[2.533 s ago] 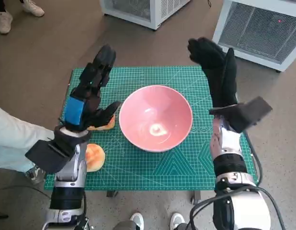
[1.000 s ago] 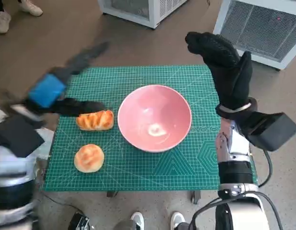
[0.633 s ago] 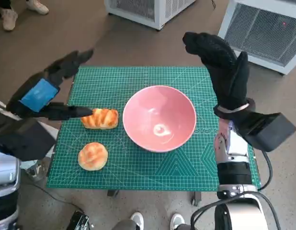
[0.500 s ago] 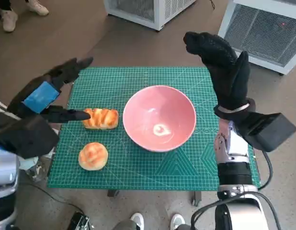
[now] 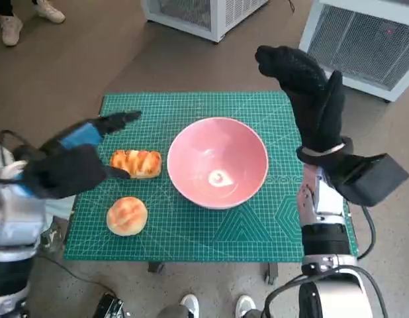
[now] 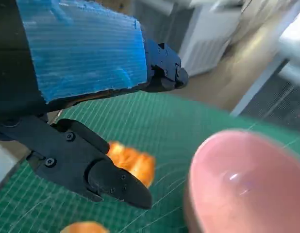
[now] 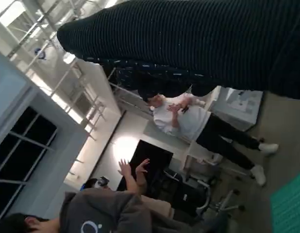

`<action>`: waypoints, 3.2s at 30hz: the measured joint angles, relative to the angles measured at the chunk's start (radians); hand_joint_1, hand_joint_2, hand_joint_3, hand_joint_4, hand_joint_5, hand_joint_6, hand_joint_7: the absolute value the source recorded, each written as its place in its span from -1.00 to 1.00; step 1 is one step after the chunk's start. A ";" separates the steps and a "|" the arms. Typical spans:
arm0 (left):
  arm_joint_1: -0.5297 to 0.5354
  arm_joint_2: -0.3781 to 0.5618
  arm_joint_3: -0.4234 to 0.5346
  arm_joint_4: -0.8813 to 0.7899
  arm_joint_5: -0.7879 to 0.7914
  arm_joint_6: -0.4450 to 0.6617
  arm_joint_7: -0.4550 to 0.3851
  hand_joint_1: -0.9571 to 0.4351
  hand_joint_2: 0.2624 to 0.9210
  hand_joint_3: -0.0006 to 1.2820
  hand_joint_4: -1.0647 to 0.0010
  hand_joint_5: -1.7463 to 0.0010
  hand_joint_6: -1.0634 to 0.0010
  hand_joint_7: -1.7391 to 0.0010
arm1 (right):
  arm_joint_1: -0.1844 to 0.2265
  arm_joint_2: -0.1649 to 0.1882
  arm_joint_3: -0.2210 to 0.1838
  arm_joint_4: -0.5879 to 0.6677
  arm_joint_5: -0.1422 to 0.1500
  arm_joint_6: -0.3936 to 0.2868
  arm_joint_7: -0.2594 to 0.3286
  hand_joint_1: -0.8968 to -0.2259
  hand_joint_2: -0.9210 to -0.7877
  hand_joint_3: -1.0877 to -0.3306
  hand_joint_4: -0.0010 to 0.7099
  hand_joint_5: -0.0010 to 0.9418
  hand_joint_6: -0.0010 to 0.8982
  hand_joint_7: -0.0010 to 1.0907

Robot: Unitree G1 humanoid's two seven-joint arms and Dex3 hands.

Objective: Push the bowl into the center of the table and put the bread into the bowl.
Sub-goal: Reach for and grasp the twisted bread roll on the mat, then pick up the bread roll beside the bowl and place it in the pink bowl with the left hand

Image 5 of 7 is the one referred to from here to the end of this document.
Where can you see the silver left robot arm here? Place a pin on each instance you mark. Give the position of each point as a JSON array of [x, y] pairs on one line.
[[12, 212]]

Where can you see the white mesh cabinet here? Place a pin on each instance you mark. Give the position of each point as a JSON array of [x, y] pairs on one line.
[[356, 43], [204, 16]]

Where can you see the green cutting mat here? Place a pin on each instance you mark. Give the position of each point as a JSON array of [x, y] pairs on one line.
[[198, 238]]

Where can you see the standing person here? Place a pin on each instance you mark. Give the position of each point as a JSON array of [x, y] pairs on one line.
[[12, 30]]

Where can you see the black box device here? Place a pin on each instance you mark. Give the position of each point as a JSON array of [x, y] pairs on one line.
[[110, 306]]

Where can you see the long toy bread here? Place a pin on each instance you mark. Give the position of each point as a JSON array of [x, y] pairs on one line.
[[136, 164]]

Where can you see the bare left robot hand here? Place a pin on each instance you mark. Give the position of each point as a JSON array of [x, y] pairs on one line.
[[78, 136]]

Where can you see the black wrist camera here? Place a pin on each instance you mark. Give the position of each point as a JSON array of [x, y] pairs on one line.
[[373, 179], [65, 172]]

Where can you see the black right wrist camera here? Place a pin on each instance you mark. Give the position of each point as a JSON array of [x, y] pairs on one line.
[[373, 179]]

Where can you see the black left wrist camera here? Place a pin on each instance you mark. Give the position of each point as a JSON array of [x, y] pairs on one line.
[[65, 172]]

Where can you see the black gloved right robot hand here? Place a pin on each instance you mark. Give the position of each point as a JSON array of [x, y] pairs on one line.
[[307, 99]]

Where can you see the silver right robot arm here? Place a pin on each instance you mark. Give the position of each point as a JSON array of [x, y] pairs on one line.
[[323, 238]]

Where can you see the person in white shoes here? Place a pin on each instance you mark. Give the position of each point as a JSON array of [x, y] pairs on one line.
[[189, 303]]

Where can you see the round toy bread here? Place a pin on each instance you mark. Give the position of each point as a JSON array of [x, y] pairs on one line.
[[126, 215]]

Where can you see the pink bowl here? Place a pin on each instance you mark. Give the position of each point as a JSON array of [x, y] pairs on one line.
[[217, 159]]

